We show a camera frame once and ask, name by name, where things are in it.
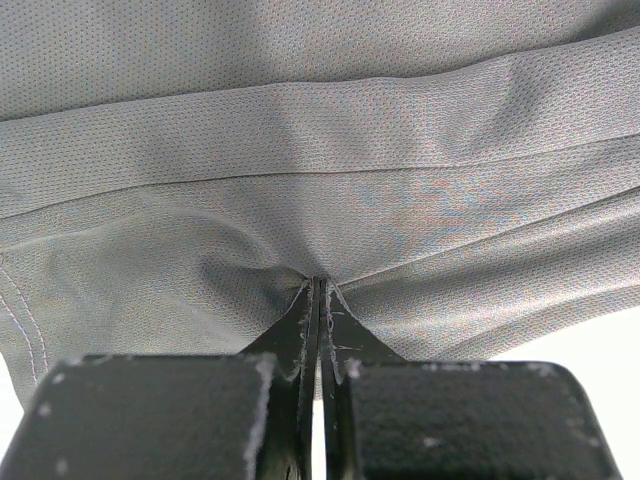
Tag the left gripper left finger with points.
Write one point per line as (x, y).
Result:
(242, 416)

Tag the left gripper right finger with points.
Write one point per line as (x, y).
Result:
(390, 418)

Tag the grey t shirt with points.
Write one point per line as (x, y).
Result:
(466, 173)

